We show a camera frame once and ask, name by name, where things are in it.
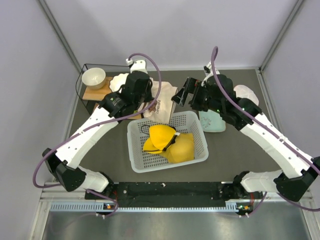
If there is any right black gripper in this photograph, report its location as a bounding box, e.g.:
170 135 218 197
171 77 223 115

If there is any cream capybara laundry bag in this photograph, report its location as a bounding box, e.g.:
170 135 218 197
139 81 178 124

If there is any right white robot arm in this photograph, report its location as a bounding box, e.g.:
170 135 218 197
172 66 320 202

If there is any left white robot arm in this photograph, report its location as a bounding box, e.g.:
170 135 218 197
43 59 154 199

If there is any white mesh laundry bag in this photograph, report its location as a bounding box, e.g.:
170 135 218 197
233 84 259 106

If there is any yellow bra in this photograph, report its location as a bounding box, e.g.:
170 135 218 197
143 124 195 164

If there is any white scalloped plate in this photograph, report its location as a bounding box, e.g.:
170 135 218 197
109 73 129 92

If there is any white plastic basket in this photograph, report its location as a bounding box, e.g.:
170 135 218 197
127 111 209 173

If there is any light blue rectangular plate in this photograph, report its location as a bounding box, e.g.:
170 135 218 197
198 110 226 133

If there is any white ceramic bowl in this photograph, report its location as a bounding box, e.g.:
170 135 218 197
81 67 106 90

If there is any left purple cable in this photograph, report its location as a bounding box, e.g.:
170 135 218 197
33 52 161 217

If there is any purple cable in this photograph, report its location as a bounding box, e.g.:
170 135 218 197
33 52 161 217
211 46 320 217

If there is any black wire wooden shelf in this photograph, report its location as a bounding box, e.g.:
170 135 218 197
75 63 130 114

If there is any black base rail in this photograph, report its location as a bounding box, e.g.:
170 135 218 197
101 182 263 208

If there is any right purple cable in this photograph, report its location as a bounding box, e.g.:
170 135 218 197
211 46 320 217

